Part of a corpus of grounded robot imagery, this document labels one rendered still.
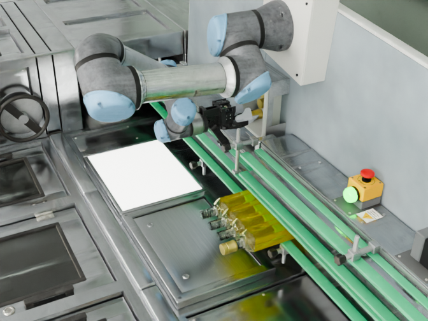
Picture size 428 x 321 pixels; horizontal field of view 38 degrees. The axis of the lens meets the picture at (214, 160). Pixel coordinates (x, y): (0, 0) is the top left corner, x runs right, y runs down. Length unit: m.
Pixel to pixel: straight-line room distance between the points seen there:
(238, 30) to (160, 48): 0.99
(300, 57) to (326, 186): 0.38
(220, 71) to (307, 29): 0.27
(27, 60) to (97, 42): 0.99
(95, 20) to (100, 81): 1.39
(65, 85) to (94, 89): 1.10
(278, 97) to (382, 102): 0.46
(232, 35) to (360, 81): 0.38
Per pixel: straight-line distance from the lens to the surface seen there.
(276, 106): 2.07
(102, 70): 1.55
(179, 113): 1.85
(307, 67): 1.83
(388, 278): 1.60
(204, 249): 2.01
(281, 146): 2.01
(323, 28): 1.79
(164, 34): 2.70
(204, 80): 1.65
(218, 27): 1.76
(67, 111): 2.68
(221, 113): 2.02
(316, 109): 1.96
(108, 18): 2.94
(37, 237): 2.19
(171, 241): 2.04
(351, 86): 1.80
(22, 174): 2.52
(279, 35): 1.82
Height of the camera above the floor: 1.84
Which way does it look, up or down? 24 degrees down
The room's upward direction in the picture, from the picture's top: 105 degrees counter-clockwise
